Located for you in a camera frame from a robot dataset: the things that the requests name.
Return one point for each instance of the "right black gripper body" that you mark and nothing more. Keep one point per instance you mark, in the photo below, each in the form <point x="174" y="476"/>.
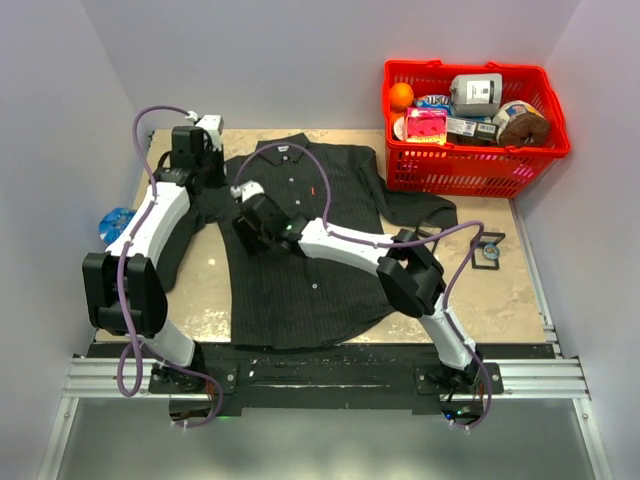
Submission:
<point x="261" y="238"/>

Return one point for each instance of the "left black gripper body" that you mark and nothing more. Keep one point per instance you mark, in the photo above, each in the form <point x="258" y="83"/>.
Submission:
<point x="213" y="167"/>

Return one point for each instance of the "black pinstriped button shirt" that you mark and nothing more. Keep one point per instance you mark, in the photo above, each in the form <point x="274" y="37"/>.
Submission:
<point x="281" y="298"/>

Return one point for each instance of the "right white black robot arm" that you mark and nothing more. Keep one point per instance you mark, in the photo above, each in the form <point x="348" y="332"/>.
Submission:
<point x="411" y="277"/>

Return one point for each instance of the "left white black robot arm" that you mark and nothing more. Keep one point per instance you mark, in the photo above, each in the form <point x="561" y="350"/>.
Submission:
<point x="123" y="290"/>

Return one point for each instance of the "black framed brooch card left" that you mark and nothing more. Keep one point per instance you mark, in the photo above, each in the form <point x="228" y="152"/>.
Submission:
<point x="426" y="229"/>

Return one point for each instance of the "black framed brooch card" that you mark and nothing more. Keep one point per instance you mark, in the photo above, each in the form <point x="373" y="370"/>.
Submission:
<point x="426" y="229"/>
<point x="486" y="255"/>

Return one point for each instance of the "black framed brooch card right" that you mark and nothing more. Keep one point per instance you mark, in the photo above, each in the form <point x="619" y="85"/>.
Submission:
<point x="486" y="255"/>

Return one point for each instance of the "blue wrapped round package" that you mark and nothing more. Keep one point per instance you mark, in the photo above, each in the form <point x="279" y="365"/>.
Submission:
<point x="114" y="223"/>

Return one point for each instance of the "orange fruit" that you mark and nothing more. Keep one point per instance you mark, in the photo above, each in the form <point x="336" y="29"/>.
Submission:
<point x="401" y="97"/>

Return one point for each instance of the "pink snack box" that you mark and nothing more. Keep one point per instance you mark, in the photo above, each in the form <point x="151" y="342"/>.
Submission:
<point x="426" y="125"/>

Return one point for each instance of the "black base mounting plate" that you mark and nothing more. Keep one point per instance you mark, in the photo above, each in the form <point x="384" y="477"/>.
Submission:
<point x="349" y="376"/>

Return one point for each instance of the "red plastic shopping basket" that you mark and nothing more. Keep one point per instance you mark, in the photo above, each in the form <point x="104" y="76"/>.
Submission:
<point x="452" y="169"/>

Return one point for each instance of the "blue white barcode box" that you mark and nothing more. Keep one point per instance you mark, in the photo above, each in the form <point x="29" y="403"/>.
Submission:
<point x="469" y="128"/>

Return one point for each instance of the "grey labelled bag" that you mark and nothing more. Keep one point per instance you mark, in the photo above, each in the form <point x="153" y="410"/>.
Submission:
<point x="478" y="95"/>

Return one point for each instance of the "white round labelled package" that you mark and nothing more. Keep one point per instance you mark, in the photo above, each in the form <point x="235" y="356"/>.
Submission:
<point x="513" y="110"/>

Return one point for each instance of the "brown doughnut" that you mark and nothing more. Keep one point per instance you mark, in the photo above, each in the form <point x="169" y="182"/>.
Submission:
<point x="525" y="130"/>

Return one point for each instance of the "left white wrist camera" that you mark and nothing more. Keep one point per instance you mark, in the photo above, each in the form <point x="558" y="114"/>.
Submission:
<point x="212" y="123"/>

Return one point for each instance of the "aluminium frame rail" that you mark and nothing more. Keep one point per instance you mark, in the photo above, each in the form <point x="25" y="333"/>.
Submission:
<point x="540" y="427"/>

